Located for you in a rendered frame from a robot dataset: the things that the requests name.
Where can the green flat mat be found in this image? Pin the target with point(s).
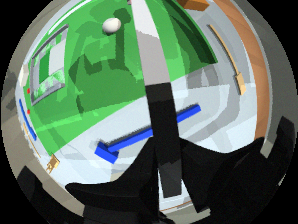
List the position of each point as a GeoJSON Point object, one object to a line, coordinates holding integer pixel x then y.
{"type": "Point", "coordinates": [103, 71]}

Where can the white golf ball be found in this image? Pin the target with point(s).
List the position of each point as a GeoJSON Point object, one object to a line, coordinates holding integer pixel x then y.
{"type": "Point", "coordinates": [111, 25]}

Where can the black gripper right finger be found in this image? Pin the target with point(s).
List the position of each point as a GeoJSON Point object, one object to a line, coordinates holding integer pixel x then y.
{"type": "Point", "coordinates": [205, 172]}

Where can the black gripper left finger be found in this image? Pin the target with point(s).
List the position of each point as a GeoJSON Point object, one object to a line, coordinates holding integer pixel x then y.
{"type": "Point", "coordinates": [136, 190]}

